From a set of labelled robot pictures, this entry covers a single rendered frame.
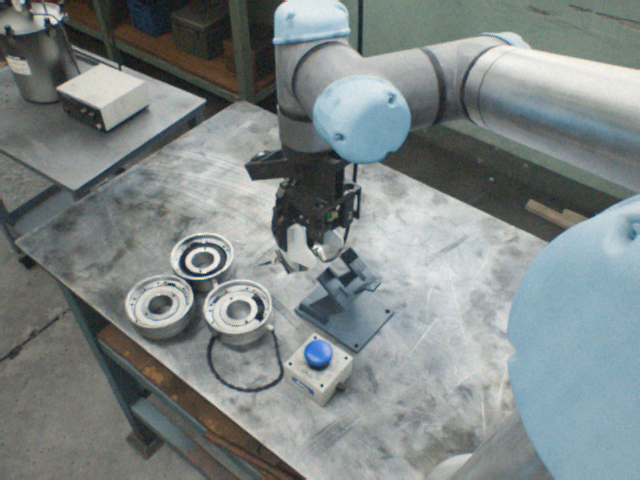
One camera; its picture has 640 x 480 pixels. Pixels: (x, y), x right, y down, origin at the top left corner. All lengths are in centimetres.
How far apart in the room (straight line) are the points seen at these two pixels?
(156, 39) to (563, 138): 267
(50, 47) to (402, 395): 126
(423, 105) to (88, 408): 152
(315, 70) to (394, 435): 51
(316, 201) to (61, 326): 150
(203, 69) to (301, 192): 203
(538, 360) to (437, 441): 61
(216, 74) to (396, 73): 215
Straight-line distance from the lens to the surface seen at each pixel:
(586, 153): 43
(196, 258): 101
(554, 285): 22
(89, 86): 164
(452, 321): 95
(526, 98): 48
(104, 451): 179
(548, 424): 24
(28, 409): 194
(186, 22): 275
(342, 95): 50
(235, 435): 111
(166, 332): 91
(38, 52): 170
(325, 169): 65
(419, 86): 54
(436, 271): 101
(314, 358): 80
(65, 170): 151
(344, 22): 60
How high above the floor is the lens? 155
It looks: 46 degrees down
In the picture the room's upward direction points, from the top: straight up
